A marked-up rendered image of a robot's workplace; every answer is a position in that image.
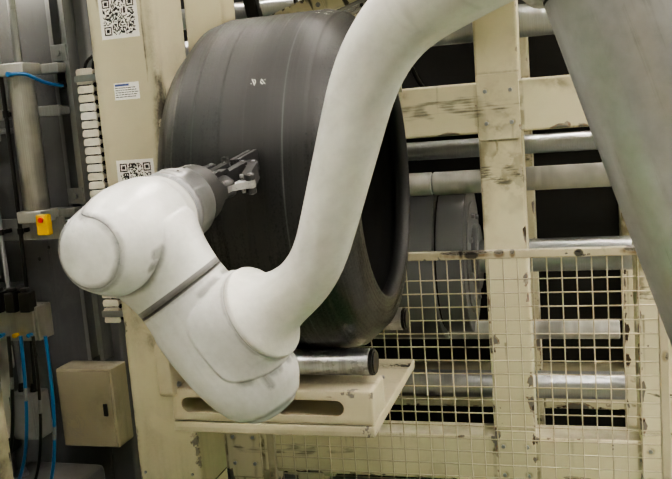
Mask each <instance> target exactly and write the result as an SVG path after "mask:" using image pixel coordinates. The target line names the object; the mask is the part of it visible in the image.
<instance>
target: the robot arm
mask: <svg viewBox="0 0 672 479"><path fill-rule="evenodd" d="M512 1H514V0H367V2H366V3H365V4H364V6H363V7H362V9H361V10H360V12H359V13H358V15H357V16H356V18H355V20H354V21H353V23H352V25H351V27H350V28H349V30H348V32H347V34H346V36H345V38H344V41H343V43H342V45H341V47H340V50H339V52H338V55H337V57H336V60H335V63H334V66H333V69H332V72H331V76H330V79H329V83H328V87H327V90H326V95H325V100H324V105H323V109H322V114H321V118H320V123H319V128H318V133H317V138H316V143H315V148H314V153H313V158H312V163H311V168H310V173H309V178H308V182H307V187H306V192H305V197H304V202H303V207H302V212H301V217H300V222H299V226H298V231H297V235H296V238H295V241H294V244H293V247H292V249H291V251H290V253H289V255H288V256H287V258H286V259H285V261H284V262H283V263H282V264H281V265H280V266H278V267H277V268H275V269H273V270H272V271H269V272H264V271H262V270H259V269H257V268H253V267H242V268H240V269H238V270H231V271H228V270H227V269H226V268H225V267H224V265H223V264H222V263H221V262H220V261H219V259H218V258H217V256H216V255H215V253H214V252H213V250H212V249H211V247H210V245H209V244H208V242H207V240H206V238H205V236H204V233H205V232H206V231H207V230H208V229H209V228H210V226H211V225H212V223H213V220H214V219H215V218H216V217H217V216H218V214H219V213H220V212H221V210H222V207H223V205H224V202H225V200H226V199H227V198H230V197H233V196H234V195H235V194H236V191H237V190H242V193H247V194H250V195H253V194H255V193H257V189H256V185H257V183H258V181H259V179H260V175H259V169H260V166H259V159H258V152H257V149H253V150H246V151H244V152H243V153H241V154H239V155H237V156H235V157H234V158H232V159H230V162H229V158H228V157H221V158H220V161H221V163H220V164H218V165H217V166H216V165H215V164H213V163H210V164H208V165H205V166H200V165H195V164H190V165H185V166H182V167H180V168H169V169H167V168H164V169H162V170H160V171H157V172H156V173H154V174H151V175H148V176H146V177H135V178H131V179H127V180H124V181H121V182H119V183H116V184H114V185H112V186H110V187H108V188H106V189H104V190H103V191H101V192H100V193H98V194H96V195H95V196H94V197H93V198H91V199H90V200H89V201H88V202H87V203H86V204H85V205H84V206H83V207H82V208H81V209H79V210H78V211H77V212H76V213H75V214H74V215H73V216H72V217H71V218H70V219H69V220H68V221H67V223H66V224H65V226H64V227H63V229H62V231H61V234H60V237H59V242H58V254H59V259H60V263H61V266H62V268H63V270H64V272H65V274H66V275H67V276H68V278H69V279H70V280H71V281H72V282H73V283H74V284H75V285H77V286H78V287H80V288H81V289H83V290H86V291H88V292H91V293H95V294H98V295H102V296H109V297H117V298H118V299H120V300H121V301H123V302H124V303H125V304H127V305H128V306H129V307H130V308H131V309H132V310H134V311H135V312H136V313H137V315H138V316H139V317H140V318H141V319H142V320H143V322H144V323H145V325H146V326H147V328H148V329H149V330H150V332H151V334H152V335H153V337H154V339H155V341H156V343H157V345H158V347H159V348H160V349H161V351H162V352H163V354H164V355H165V357H166V358H167V359H168V361H169V362H170V363H171V365H172V366H173V367H174V368H175V370H176V371H177V372H178V373H179V374H180V376H181V377H182V378H183V379H184V380H185V381H186V382H187V384H188V385H189V386H190V387H191V388H192V389H193V390H194V391H195V392H196V393H197V394H198V395H199V396H200V397H201V398H202V399H203V400H204V401H205V402H206V403H207V404H208V405H209V406H210V407H212V408H213V409H214V410H216V411H217V412H218V413H220V414H222V415H223V416H225V417H226V418H228V419H230V420H232V421H235V422H237V423H248V424H256V423H261V422H264V421H267V420H269V419H271V418H273V417H274V416H276V415H278V414H279V413H281V412H282V411H283V410H284V409H286V408H287V407H288V406H289V405H290V403H291V402H292V401H293V399H294V398H295V395H296V391H297V389H298V387H299V366H298V361H297V358H296V356H295V354H294V353H293V351H294V350H295V349H296V347H297V345H298V343H299V339H300V325H301V324H302V323H303V322H304V321H305V320H306V319H307V318H308V317H309V316H310V315H311V314H312V313H313V312H314V311H315V310H316V309H317V308H318V307H319V306H320V305H321V304H322V303H323V301H324V300H325V299H326V298H327V296H328V295H329V294H330V292H331V291H332V289H333V288H334V286H335V284H336V283H337V281H338V279H339V277H340V275H341V273H342V271H343V269H344V266H345V264H346V261H347V259H348V256H349V253H350V250H351V247H352V244H353V240H354V237H355V234H356V230H357V227H358V224H359V220H360V217H361V213H362V210H363V206H364V203H365V199H366V196H367V192H368V189H369V185H370V182H371V178H372V175H373V171H374V168H375V165H376V161H377V158H378V154H379V151H380V147H381V144H382V140H383V137H384V133H385V130H386V126H387V123H388V120H389V116H390V113H391V110H392V107H393V104H394V102H395V99H396V96H397V94H398V91H399V89H400V87H401V85H402V83H403V81H404V79H405V78H406V76H407V74H408V72H409V71H410V69H411V68H412V66H413V65H414V64H415V63H416V61H417V60H418V59H419V58H420V57H421V56H422V55H423V54H424V53H425V52H426V51H427V50H428V49H429V48H430V47H432V46H433V45H434V44H436V43H437V42H438V41H440V40H441V39H443V38H445V37H446V36H448V35H450V34H451V33H453V32H455V31H457V30H458V29H460V28H462V27H464V26H466V25H468V24H470V23H471V22H473V21H475V20H477V19H479V18H481V17H483V16H485V15H486V14H488V13H490V12H492V11H494V10H496V9H498V8H500V7H502V6H504V5H506V4H508V3H510V2H512ZM523 1H524V2H525V3H527V4H528V5H529V6H531V7H532V8H537V9H542V8H545V10H546V13H547V16H548V18H549V21H550V24H551V26H552V29H553V32H554V34H555V37H556V40H557V42H558V45H559V48H560V50H561V53H562V56H563V58H564V61H565V64H566V66H567V69H568V72H569V74H570V77H571V80H572V82H573V85H574V88H575V90H576V93H577V96H578V98H579V101H580V104H581V106H582V109H583V112H584V114H585V117H586V120H587V122H588V125H589V128H590V130H591V133H592V136H593V138H594V141H595V144H596V146H597V149H598V152H599V154H600V157H601V160H602V162H603V165H604V168H605V170H606V173H607V176H608V178H609V181H610V184H611V186H612V189H613V192H614V194H615V197H616V200H617V202H618V205H619V208H620V210H621V213H622V216H623V218H624V221H625V224H626V226H627V229H628V232H629V234H630V237H631V240H632V242H633V245H634V248H635V250H636V253H637V256H638V258H639V261H640V264H641V266H642V269H643V272H644V274H645V277H646V280H647V282H648V285H649V288H650V290H651V293H652V296H653V298H654V301H655V304H656V306H657V309H658V312H659V314H660V317H661V320H662V322H663V325H664V328H665V330H666V333H667V336H668V338H669V341H670V344H671V346H672V0H523Z"/></svg>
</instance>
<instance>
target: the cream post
mask: <svg viewBox="0 0 672 479"><path fill-rule="evenodd" d="M136 4H137V13H138V22H139V32H140V36H135V37H127V38H118V39H109V40H102V33H101V24H100V15H99V6H98V0H87V7H88V16H89V24H90V33H91V42H92V51H93V59H94V68H95V77H96V85H97V94H98V103H99V112H100V120H101V129H102V138H103V146H104V155H105V164H106V173H107V181H108V187H110V186H112V185H114V184H116V183H118V174H117V165H116V161H119V160H134V159H149V158H153V163H154V172H155V173H156V172H157V162H158V143H159V133H160V125H161V119H162V114H163V109H164V105H165V101H166V97H167V94H168V91H169V88H170V85H171V83H172V80H173V78H174V76H175V74H176V72H177V70H178V68H179V67H180V65H181V64H182V62H183V61H184V59H185V58H186V52H185V42H184V32H183V22H182V12H181V2H180V0H136ZM135 81H138V82H139V91H140V98H138V99H127V100H116V101H115V93H114V84H115V83H125V82H135ZM121 303H122V311H123V318H124V325H125V336H126V347H127V356H128V364H129V373H130V382H131V390H132V399H133V408H134V417H135V425H136V434H137V443H138V451H139V460H140V469H141V478H142V479H228V472H227V462H226V452H225V442H224V433H218V432H189V431H175V427H174V421H175V420H176V419H174V414H173V405H172V397H166V396H161V395H160V393H159V385H158V376H157V367H156V358H155V349H154V348H155V343H156V341H155V339H154V337H153V335H152V334H151V332H150V330H149V329H148V328H147V326H146V325H145V323H144V322H143V320H142V319H141V318H140V317H139V316H138V315H137V313H136V312H135V311H134V310H132V309H131V308H130V307H129V306H128V305H127V304H125V303H124V302H123V301H121Z"/></svg>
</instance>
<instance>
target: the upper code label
mask: <svg viewBox="0 0 672 479"><path fill-rule="evenodd" d="M98 6H99V15H100V24H101V33H102V40H109V39H118V38H127V37H135V36H140V32H139V22H138V13H137V4H136V0H98Z"/></svg>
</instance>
